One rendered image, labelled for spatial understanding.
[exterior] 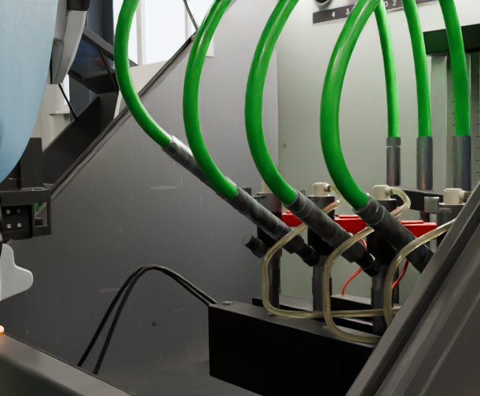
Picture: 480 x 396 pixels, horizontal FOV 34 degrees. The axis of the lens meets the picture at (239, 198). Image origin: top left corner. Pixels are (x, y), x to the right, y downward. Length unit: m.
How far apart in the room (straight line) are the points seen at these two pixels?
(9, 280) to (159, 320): 0.30
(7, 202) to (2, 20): 0.73
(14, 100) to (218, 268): 1.02
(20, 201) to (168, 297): 0.34
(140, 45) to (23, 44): 6.89
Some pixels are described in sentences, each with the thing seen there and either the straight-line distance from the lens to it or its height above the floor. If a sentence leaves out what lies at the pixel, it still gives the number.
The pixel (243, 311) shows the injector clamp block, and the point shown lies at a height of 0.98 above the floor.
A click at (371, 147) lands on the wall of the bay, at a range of 1.12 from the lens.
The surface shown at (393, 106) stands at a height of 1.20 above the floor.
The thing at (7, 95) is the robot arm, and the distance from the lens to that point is 0.19.
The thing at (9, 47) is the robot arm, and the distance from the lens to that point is 0.19.
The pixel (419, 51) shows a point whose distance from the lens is 0.90.
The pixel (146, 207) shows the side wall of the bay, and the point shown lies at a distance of 1.13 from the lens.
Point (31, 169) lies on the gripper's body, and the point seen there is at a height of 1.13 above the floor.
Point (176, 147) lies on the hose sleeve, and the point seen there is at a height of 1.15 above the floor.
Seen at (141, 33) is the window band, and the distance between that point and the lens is 7.09.
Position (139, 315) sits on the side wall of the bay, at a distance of 1.14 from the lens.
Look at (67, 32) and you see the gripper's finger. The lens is 0.57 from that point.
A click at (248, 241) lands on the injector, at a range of 0.83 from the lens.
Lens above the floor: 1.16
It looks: 4 degrees down
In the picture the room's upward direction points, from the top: 1 degrees counter-clockwise
